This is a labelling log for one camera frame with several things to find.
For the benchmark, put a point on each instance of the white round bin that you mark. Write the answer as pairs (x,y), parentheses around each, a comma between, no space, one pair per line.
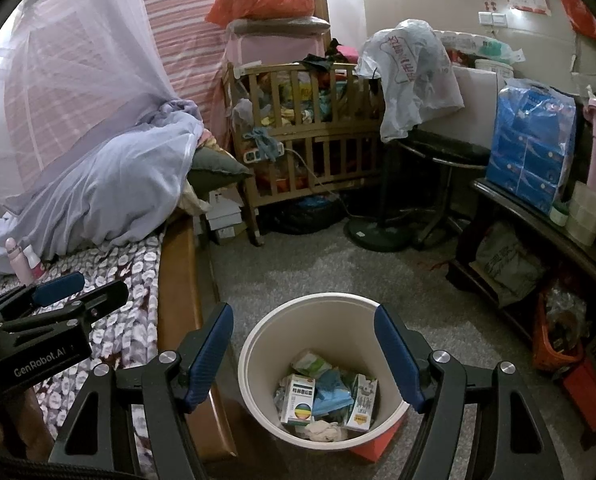
(263,350)

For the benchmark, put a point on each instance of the lavender duvet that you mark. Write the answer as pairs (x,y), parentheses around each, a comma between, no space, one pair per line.
(102,200)

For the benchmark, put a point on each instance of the white power strip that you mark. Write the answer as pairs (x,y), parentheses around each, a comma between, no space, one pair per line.
(273,152)

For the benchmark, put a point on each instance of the green plastic bag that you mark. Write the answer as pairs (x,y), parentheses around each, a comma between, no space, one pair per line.
(498,50)

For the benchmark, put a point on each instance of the pink striped mattress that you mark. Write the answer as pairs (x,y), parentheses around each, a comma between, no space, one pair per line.
(187,35)

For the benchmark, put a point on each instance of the white green medicine box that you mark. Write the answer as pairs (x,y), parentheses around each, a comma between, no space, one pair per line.
(298,400)

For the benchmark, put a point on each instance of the black bag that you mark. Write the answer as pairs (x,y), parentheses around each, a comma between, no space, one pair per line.
(303,215)

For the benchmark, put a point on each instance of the black stool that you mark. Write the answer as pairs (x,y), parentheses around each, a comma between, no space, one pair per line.
(443,150)

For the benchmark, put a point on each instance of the small green white jar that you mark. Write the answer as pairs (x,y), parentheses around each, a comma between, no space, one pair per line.
(558,214)

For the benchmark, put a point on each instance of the green band tissue pack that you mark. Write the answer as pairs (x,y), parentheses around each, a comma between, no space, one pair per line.
(310,362)

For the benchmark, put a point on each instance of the lavender mosquito net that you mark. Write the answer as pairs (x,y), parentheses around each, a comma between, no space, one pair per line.
(52,85)

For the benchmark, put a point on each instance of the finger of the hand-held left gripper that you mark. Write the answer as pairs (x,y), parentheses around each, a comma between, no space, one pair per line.
(57,286)
(97,299)

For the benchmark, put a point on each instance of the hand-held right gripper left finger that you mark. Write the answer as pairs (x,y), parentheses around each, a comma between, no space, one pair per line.
(212,355)

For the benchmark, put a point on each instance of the white plastic container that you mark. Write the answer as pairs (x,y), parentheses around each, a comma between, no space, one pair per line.
(585,212)

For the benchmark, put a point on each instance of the blue cloth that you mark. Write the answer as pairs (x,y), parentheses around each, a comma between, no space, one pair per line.
(260,137)

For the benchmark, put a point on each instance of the white bucket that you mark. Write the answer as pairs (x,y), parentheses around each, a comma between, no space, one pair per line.
(493,67)

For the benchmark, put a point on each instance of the printed blanket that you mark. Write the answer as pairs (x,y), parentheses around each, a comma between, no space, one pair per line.
(127,285)

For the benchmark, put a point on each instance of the pink storage box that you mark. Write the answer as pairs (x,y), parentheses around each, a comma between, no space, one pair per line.
(273,50)

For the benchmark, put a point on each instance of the red wall decoration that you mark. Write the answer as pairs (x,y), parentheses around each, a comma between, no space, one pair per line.
(578,10)

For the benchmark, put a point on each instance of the white shoe boxes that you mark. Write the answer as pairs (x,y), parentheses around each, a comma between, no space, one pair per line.
(222,210)

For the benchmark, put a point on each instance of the white green milk carton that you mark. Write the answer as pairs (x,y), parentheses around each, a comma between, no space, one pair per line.
(363,405)

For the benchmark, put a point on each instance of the white pink-label medicine bottle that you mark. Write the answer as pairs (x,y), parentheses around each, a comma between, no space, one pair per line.
(34,262)

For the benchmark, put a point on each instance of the blue snack packet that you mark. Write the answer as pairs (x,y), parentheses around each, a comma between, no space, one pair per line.
(333,390)

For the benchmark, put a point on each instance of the pink water bottle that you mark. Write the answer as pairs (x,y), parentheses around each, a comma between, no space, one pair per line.
(17,265)

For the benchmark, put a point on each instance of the black floor fan stand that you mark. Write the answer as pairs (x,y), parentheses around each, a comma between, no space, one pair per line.
(378,235)

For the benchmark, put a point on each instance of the white plastic bag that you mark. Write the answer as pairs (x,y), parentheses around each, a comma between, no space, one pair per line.
(413,70)

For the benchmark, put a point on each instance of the tissue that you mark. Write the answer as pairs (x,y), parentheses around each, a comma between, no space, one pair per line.
(323,431)

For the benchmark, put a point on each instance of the grey green pillow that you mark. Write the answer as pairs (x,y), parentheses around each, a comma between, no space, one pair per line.
(217,166)

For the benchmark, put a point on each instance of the white flat panel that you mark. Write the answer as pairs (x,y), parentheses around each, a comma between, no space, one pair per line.
(473,95)

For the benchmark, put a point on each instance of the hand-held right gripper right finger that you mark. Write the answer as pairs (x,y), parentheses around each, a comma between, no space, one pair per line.
(398,360)

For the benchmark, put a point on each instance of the grey cushion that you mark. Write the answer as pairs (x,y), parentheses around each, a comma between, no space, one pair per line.
(278,25)

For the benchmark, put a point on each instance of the dark wooden shelf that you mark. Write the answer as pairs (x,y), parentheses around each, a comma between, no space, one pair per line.
(528,220)

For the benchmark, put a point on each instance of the white wall switch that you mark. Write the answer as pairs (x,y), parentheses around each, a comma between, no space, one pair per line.
(501,20)
(486,18)

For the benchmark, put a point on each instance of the wooden crib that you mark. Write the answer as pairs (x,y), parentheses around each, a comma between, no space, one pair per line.
(303,130)

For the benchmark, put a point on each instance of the wooden bed frame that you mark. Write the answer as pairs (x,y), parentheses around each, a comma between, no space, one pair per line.
(177,285)

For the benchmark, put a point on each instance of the orange plastic basket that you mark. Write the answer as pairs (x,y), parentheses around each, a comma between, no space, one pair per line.
(558,345)

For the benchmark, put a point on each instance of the red flat box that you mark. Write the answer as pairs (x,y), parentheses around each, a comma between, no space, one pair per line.
(585,395)

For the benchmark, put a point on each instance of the blue tissue pack bundle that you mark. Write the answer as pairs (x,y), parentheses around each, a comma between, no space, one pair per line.
(528,145)

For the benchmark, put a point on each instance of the grey green bag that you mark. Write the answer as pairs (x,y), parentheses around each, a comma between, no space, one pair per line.
(508,265)

